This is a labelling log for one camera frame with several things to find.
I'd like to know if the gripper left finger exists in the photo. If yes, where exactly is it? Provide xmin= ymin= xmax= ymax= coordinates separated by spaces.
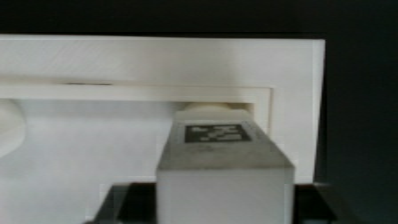
xmin=86 ymin=184 xmax=130 ymax=224

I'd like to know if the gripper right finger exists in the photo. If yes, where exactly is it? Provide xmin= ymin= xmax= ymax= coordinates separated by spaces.
xmin=315 ymin=183 xmax=356 ymax=224

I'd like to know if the white table leg with tag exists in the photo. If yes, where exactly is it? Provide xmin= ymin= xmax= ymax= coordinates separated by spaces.
xmin=157 ymin=103 xmax=295 ymax=224

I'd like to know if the white square tabletop part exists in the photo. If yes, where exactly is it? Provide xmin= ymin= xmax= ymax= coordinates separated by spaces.
xmin=0 ymin=83 xmax=276 ymax=224

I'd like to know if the white front fence wall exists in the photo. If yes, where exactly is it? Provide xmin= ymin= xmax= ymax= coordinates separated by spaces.
xmin=0 ymin=35 xmax=325 ymax=184

